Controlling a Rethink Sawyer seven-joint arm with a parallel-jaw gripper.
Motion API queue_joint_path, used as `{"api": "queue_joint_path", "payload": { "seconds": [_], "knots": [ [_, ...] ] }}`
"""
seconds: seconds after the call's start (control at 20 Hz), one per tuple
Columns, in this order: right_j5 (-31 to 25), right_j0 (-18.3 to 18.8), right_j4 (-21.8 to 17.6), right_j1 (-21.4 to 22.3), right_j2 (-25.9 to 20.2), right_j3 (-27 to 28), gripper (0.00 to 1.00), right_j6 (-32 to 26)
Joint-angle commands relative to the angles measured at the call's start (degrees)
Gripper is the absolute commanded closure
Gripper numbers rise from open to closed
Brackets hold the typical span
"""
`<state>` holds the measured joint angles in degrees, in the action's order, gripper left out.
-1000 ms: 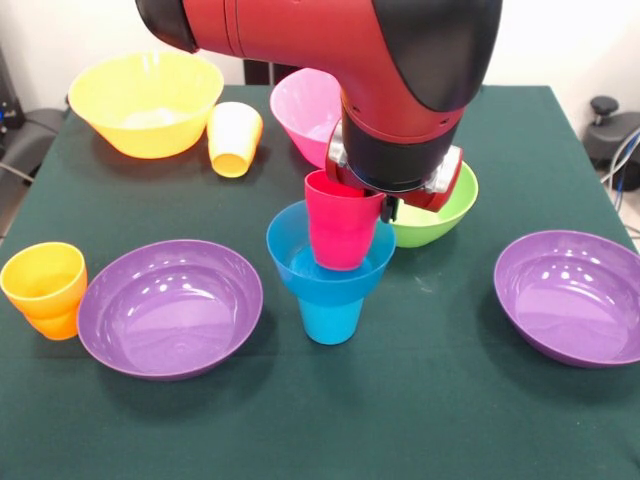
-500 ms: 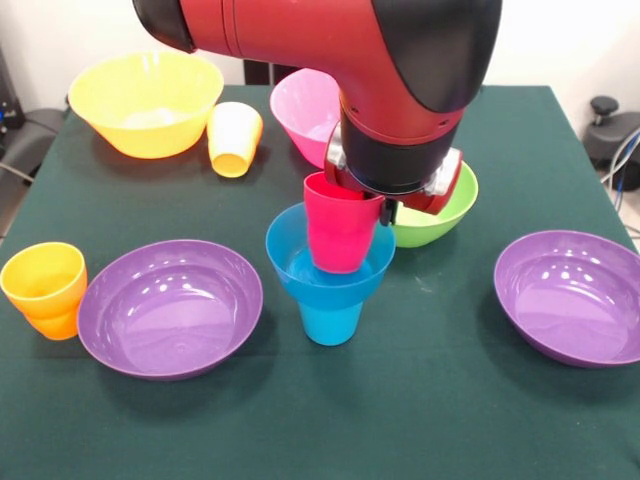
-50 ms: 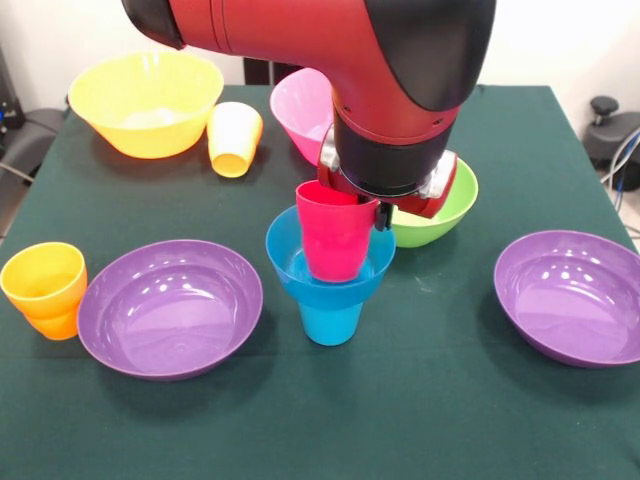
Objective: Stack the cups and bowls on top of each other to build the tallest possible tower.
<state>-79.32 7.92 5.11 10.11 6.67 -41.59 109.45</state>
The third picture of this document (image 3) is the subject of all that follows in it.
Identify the yellow orange plastic cup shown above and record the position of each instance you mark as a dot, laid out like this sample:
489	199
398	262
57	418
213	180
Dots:
232	145

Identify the large pink plastic bowl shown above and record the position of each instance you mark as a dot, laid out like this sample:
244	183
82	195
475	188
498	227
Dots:
300	110

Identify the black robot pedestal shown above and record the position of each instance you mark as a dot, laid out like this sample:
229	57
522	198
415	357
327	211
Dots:
260	72

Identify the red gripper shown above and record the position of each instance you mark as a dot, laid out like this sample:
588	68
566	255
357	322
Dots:
430	202

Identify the black equipment box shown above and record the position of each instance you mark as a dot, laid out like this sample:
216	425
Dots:
7	100

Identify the blue plastic cup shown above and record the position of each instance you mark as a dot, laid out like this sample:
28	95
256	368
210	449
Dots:
330	327

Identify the green plastic bowl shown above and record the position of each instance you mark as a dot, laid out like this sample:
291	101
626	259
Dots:
450	220

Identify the black grey chair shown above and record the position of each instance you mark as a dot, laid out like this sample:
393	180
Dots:
30	140

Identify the shallow purple plastic bowl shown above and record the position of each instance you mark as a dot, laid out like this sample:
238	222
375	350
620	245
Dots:
575	315
170	330

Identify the dark green tablecloth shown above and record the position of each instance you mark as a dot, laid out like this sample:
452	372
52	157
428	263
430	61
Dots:
380	425

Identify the black stand with knob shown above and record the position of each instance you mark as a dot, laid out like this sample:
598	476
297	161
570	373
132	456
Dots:
610	135

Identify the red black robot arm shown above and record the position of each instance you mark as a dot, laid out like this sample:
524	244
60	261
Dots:
340	50

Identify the large orange plastic bowl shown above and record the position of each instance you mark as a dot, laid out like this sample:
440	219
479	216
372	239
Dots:
145	137

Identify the red plastic cup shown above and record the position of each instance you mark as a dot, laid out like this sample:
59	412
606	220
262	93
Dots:
335	245

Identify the small blue plastic bowl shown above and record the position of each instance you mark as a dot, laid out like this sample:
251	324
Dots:
282	250

